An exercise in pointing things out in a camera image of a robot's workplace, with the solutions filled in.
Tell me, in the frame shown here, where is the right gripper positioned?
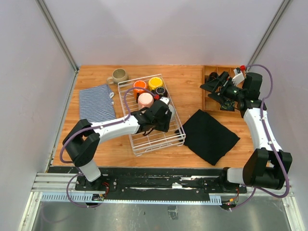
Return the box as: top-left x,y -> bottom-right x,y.
200,71 -> 245,105

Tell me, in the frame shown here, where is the white pink mug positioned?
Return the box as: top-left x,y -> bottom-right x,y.
138,92 -> 154,110

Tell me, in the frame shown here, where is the black faceted mug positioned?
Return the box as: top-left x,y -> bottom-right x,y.
155,87 -> 168,98

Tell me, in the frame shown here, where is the orange mug black handle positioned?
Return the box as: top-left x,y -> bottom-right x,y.
133,80 -> 148,99

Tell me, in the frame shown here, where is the yellow mug black handle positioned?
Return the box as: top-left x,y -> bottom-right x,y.
148,77 -> 163,91

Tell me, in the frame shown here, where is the beige stoneware mug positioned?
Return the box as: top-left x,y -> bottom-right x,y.
106,68 -> 129,85

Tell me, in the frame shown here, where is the light grey mug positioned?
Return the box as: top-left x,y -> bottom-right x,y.
168,104 -> 175,121

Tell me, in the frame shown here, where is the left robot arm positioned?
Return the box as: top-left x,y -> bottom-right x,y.
61,97 -> 172,191

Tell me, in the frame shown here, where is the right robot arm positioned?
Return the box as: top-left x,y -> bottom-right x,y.
200,69 -> 293,197

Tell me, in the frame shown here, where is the wooden compartment organizer box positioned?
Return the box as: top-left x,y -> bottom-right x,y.
201,65 -> 237,111

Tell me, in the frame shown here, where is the rolled green blue tie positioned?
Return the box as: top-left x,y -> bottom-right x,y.
220,100 -> 235,112

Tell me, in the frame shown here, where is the black cloth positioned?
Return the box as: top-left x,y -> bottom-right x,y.
175,109 -> 240,166

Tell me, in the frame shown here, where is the blue striped cloth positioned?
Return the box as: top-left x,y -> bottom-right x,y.
79,84 -> 116,123

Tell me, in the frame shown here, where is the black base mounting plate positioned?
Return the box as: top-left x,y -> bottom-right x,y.
75,167 -> 248,202

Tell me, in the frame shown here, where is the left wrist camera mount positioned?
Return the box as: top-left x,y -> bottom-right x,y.
154,94 -> 170,105

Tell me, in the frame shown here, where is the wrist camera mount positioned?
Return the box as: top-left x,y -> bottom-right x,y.
154,94 -> 170,105
231,65 -> 246,86

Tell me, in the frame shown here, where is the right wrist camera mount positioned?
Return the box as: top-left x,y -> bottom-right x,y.
231,65 -> 246,86

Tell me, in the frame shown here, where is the white wire dish rack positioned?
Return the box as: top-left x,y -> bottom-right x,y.
118,74 -> 186,156

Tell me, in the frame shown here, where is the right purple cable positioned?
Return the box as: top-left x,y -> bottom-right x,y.
225,64 -> 291,211

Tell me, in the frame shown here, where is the purple cable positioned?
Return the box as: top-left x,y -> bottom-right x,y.
59,87 -> 158,208
225,64 -> 291,211

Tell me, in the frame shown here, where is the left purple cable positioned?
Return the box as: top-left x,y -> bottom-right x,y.
59,87 -> 158,208

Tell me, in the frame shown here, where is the aluminium rail frame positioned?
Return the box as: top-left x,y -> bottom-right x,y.
31,172 -> 295,205

